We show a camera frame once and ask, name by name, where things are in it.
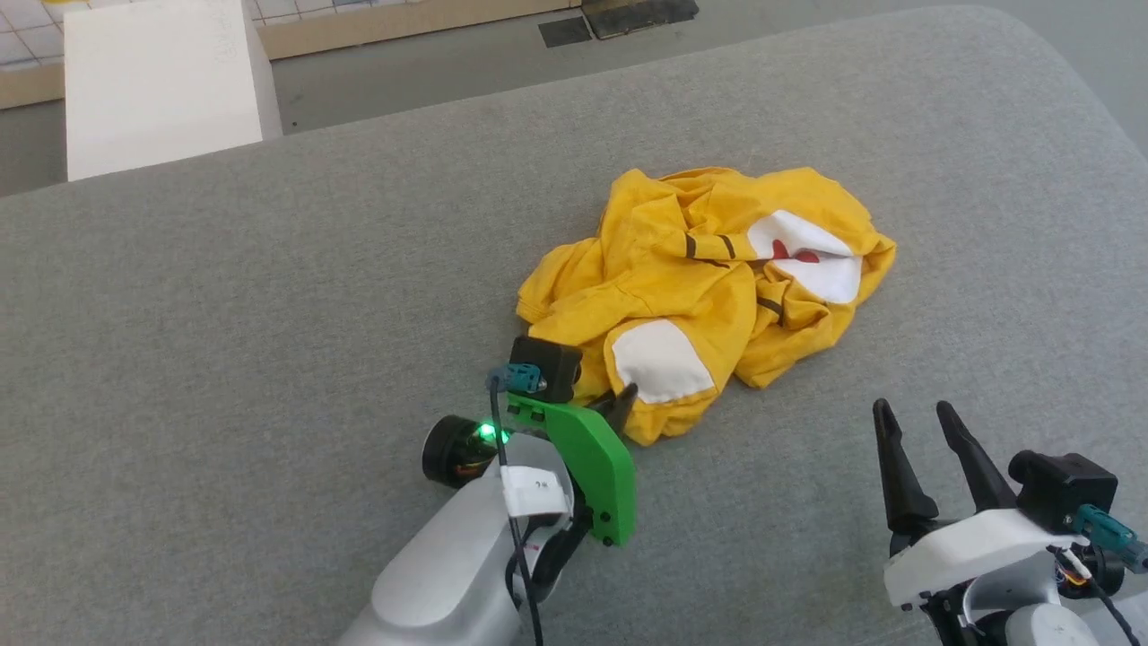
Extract wooden baseboard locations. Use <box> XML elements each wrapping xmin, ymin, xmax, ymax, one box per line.
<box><xmin>0</xmin><ymin>0</ymin><xmax>584</xmax><ymax>111</ymax></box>

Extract yellow garment with white patches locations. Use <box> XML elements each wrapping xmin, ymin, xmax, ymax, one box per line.
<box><xmin>516</xmin><ymin>166</ymin><xmax>898</xmax><ymax>447</ymax></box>

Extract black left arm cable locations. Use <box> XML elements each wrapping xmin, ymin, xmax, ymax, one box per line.
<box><xmin>489</xmin><ymin>375</ymin><xmax>545</xmax><ymax>646</ymax></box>

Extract white tape label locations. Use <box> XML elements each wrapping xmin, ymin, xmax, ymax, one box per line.
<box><xmin>500</xmin><ymin>465</ymin><xmax>573</xmax><ymax>518</ymax></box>

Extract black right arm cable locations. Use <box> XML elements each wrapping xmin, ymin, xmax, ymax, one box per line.
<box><xmin>1054</xmin><ymin>546</ymin><xmax>1144</xmax><ymax>646</ymax></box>

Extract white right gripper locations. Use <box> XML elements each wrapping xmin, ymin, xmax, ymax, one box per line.
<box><xmin>873</xmin><ymin>398</ymin><xmax>1079</xmax><ymax>613</ymax></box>

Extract grey fabric sofa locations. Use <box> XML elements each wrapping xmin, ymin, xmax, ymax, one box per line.
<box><xmin>0</xmin><ymin>4</ymin><xmax>1148</xmax><ymax>646</ymax></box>

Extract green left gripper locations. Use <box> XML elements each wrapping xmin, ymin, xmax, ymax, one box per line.
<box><xmin>506</xmin><ymin>383</ymin><xmax>640</xmax><ymax>547</ymax></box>

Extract teal left camera connector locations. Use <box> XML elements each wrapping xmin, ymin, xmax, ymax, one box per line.
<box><xmin>487</xmin><ymin>362</ymin><xmax>546</xmax><ymax>397</ymax></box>

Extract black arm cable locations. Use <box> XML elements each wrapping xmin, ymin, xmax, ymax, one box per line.
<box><xmin>489</xmin><ymin>375</ymin><xmax>545</xmax><ymax>646</ymax></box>
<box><xmin>1054</xmin><ymin>546</ymin><xmax>1144</xmax><ymax>646</ymax></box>

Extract teal right camera connector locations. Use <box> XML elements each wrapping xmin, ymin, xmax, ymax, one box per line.
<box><xmin>1073</xmin><ymin>504</ymin><xmax>1148</xmax><ymax>575</ymax></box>

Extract black floor mat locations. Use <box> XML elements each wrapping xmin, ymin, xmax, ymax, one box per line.
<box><xmin>580</xmin><ymin>0</ymin><xmax>700</xmax><ymax>41</ymax></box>

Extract white box cabinet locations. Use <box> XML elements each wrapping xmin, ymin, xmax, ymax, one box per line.
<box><xmin>63</xmin><ymin>0</ymin><xmax>284</xmax><ymax>183</ymax></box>

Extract teal camera connector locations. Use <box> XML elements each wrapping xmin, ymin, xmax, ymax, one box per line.
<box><xmin>1073</xmin><ymin>504</ymin><xmax>1148</xmax><ymax>575</ymax></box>
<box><xmin>487</xmin><ymin>362</ymin><xmax>546</xmax><ymax>397</ymax></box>

